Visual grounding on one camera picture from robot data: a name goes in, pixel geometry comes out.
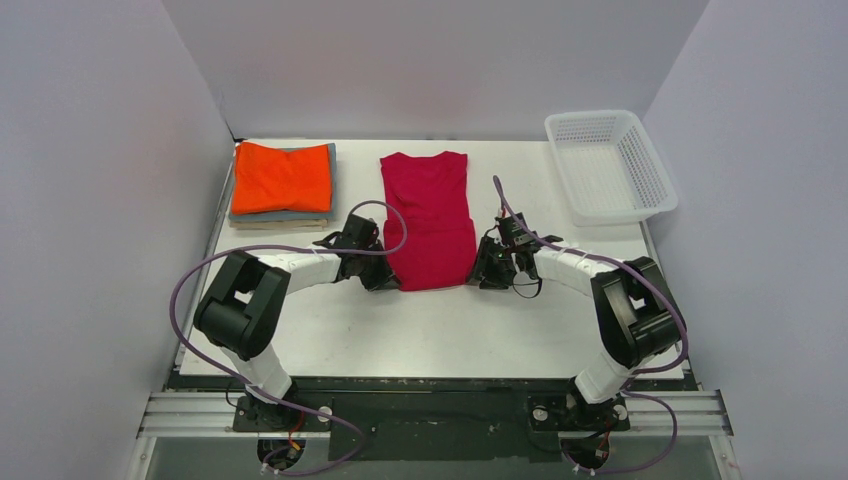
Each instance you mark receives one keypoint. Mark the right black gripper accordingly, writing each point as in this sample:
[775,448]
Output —
[487,270]

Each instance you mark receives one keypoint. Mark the white plastic basket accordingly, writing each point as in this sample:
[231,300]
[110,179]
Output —
[609,168]

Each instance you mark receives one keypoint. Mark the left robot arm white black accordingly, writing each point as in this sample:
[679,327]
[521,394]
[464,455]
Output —
[240,310]

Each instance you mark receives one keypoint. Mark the orange folded t shirt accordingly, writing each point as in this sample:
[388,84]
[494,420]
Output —
[281,175]

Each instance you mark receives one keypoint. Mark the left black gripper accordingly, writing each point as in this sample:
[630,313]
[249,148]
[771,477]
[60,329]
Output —
[381,275]

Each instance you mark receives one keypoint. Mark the aluminium rail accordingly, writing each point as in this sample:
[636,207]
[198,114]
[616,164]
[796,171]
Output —
[207,415]

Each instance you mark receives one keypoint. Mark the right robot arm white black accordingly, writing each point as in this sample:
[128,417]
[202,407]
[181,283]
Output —
[636,316]

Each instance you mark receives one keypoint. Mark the red t shirt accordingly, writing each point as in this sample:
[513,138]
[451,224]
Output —
[434,243]

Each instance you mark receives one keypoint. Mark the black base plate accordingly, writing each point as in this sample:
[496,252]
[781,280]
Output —
[432,420]

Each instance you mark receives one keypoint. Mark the beige folded t shirt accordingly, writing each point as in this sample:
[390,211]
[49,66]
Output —
[284,225]

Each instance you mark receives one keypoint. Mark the grey blue folded t shirt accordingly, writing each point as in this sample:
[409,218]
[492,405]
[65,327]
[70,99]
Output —
[333,179]

